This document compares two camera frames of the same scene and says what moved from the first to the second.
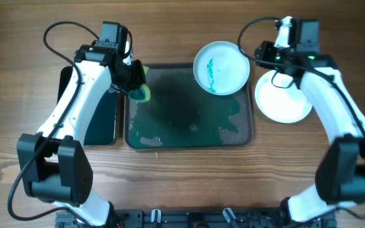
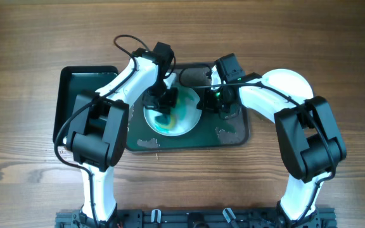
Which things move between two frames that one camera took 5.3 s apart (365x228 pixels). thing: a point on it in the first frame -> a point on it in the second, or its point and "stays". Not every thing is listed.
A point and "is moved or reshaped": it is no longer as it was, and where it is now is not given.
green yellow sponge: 142,94 is moved or reshaped
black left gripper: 135,78 -> 162,99
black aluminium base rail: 195,218 stays
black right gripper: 279,71 -> 209,102
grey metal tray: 182,116 stays
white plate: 220,68 -> 182,120
